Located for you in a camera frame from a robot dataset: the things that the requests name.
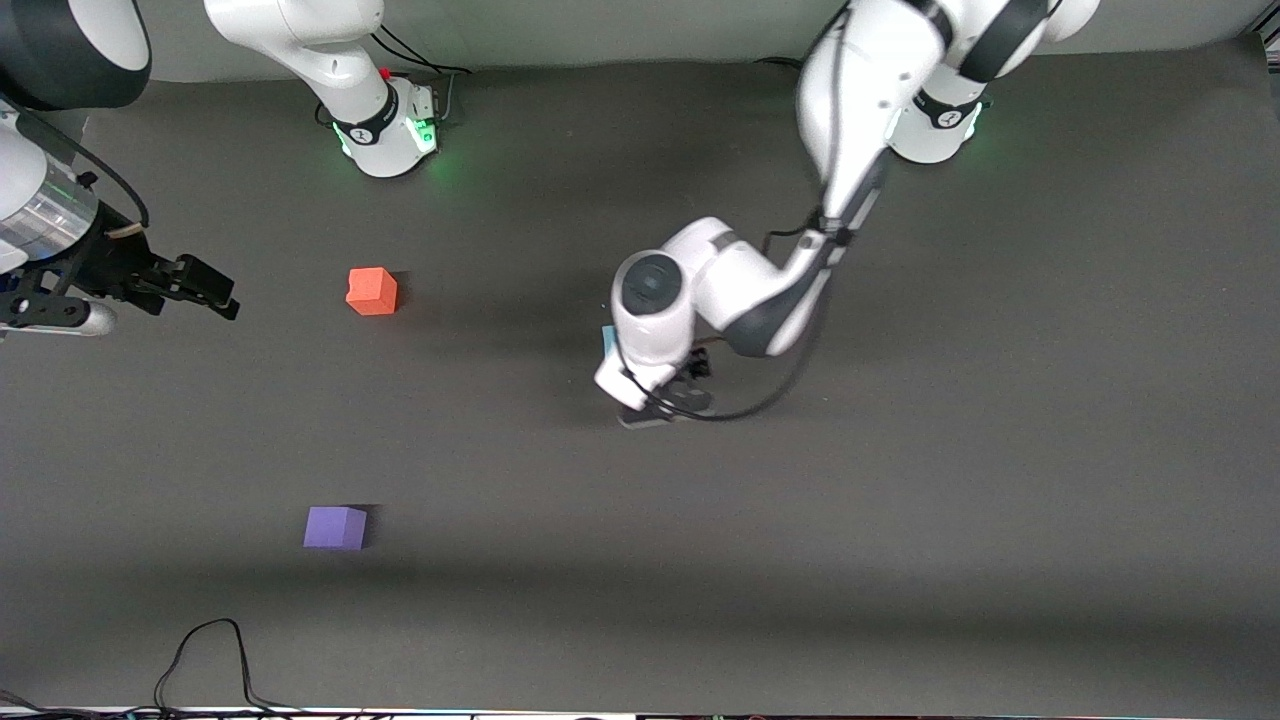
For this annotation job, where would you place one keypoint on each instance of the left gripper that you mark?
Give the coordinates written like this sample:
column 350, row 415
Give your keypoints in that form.
column 697, row 365

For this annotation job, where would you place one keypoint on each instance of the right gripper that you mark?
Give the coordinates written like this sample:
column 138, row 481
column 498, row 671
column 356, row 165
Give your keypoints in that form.
column 108, row 263

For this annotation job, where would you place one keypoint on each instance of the light blue foam block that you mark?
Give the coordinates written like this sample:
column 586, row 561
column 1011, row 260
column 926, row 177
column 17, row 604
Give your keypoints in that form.
column 607, row 342

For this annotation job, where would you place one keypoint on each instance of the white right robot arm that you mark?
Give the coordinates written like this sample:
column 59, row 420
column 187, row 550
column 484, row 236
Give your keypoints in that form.
column 340, row 60

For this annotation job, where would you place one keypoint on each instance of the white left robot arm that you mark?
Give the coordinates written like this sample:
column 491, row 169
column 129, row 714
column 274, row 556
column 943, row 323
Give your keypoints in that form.
column 860, row 90

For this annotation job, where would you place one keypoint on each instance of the orange foam block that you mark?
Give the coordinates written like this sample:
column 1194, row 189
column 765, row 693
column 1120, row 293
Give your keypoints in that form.
column 371, row 292

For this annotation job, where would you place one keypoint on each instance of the purple foam block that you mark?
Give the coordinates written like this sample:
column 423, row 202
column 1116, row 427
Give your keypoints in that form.
column 333, row 528

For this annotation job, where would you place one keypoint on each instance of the dark grey table mat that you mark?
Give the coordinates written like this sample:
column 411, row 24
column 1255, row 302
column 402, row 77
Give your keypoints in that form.
column 700, row 550

